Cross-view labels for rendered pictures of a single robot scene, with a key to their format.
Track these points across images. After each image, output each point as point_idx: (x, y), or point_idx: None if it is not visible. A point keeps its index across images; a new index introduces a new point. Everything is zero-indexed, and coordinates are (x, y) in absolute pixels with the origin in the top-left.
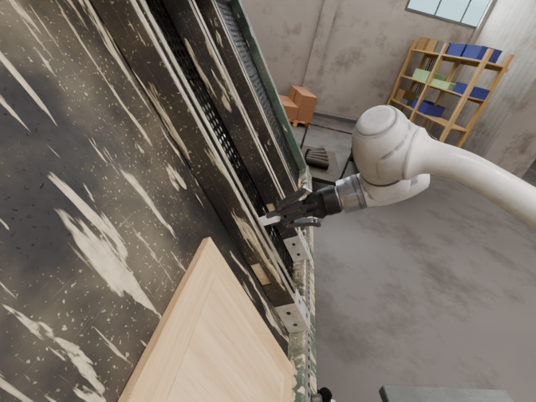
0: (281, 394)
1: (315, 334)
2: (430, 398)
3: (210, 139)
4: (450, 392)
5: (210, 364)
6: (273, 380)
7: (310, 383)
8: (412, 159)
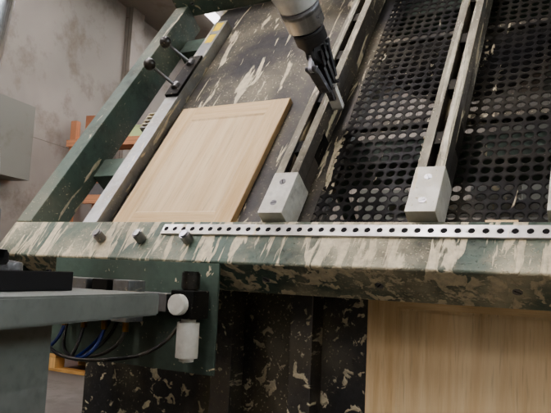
0: (200, 211)
1: (270, 262)
2: (88, 292)
3: (341, 40)
4: (63, 294)
5: (213, 133)
6: (210, 197)
7: (204, 241)
8: None
